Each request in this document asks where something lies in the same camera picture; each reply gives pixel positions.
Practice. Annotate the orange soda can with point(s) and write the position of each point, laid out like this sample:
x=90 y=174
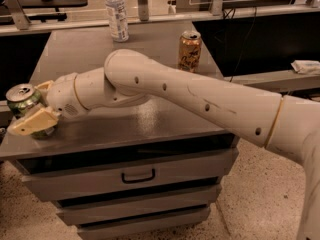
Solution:
x=190 y=43

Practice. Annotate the black background table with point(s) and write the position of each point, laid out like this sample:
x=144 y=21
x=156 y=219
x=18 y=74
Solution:
x=53 y=4

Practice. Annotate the clear plastic water bottle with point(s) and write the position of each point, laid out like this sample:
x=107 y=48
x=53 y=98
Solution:
x=117 y=17

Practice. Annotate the middle grey drawer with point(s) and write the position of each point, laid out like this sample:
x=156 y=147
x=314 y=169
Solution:
x=139 y=205

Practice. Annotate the green soda can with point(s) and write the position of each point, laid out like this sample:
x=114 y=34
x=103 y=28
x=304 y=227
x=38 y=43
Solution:
x=20 y=99

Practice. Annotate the grey drawer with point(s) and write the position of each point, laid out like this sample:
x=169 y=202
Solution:
x=139 y=205
x=90 y=181
x=146 y=223

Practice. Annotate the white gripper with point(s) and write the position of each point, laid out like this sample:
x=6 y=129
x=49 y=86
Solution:
x=62 y=96

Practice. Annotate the white crumpled paper packet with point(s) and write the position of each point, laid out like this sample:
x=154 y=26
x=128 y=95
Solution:
x=306 y=67

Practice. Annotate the grey drawer cabinet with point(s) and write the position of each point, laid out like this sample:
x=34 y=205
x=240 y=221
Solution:
x=154 y=129

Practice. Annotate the grey metal railing frame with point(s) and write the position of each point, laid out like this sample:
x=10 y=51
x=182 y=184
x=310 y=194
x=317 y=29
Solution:
x=148 y=11

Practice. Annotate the bottom grey drawer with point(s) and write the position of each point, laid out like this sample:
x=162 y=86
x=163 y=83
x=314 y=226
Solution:
x=146 y=223

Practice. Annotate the black drawer handle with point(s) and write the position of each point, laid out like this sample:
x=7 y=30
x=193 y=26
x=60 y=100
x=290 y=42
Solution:
x=138 y=178

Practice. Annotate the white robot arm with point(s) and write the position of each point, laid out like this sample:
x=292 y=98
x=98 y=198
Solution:
x=284 y=125

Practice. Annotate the top grey drawer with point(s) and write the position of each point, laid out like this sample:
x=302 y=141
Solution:
x=90 y=181

